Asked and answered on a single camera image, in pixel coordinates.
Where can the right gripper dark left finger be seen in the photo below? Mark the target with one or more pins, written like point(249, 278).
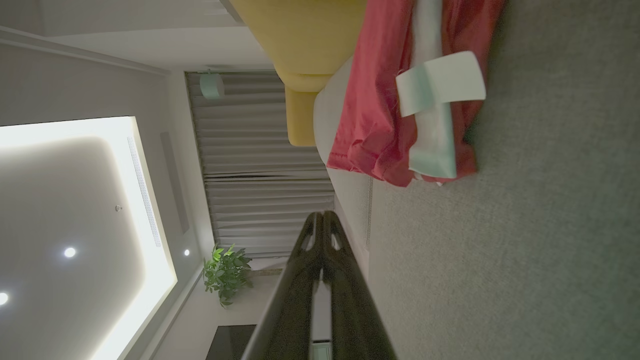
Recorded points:
point(290, 310)

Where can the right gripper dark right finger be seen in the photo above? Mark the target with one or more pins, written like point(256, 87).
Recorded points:
point(355, 320)

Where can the red white Bulls jersey shirt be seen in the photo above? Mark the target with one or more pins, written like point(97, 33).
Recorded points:
point(375, 100)

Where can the green leafy plant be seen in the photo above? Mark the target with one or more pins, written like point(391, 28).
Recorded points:
point(227, 272)

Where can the grey pleated curtain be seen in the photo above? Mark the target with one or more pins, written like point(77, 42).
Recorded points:
point(250, 150)

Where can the yellow sofa backrest cushion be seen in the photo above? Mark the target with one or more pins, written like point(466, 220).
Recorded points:
point(300, 120)
point(305, 35)

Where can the large grey sofa seat cushion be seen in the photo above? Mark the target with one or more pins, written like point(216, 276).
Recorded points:
point(550, 225)

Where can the round white ceiling device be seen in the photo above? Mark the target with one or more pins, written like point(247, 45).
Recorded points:
point(211, 86)

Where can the black wall television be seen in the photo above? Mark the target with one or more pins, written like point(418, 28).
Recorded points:
point(230, 345)

